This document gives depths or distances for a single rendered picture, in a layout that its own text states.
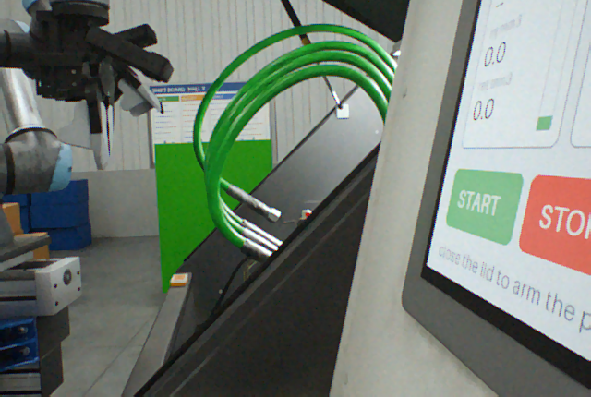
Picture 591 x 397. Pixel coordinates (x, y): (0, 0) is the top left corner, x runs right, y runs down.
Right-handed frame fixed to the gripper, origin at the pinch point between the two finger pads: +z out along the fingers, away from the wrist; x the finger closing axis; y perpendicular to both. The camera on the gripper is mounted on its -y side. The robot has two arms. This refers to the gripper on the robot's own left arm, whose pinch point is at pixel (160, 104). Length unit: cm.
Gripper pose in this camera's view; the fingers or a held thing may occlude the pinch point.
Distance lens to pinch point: 95.8
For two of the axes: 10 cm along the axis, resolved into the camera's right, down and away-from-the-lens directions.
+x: -1.0, -1.7, -9.8
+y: -7.1, 7.1, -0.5
